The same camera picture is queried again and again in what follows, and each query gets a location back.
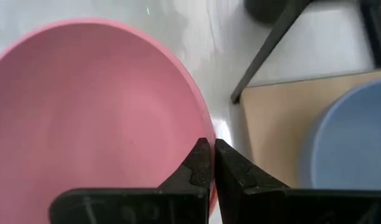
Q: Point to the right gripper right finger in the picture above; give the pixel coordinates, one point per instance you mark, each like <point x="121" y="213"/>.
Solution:
<point x="271" y="205"/>

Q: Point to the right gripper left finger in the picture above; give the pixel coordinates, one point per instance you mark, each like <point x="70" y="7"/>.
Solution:
<point x="165" y="205"/>

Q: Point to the blue plastic bowl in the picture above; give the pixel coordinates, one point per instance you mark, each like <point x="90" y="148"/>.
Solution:
<point x="355" y="140"/>

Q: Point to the pink plastic bowl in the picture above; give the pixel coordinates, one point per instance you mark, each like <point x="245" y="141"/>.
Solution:
<point x="84" y="109"/>

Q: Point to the black dish rack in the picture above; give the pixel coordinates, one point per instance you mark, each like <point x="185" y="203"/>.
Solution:
<point x="271" y="124"/>

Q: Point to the black plant pot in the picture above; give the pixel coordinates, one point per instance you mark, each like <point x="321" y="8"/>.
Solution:
<point x="265" y="11"/>

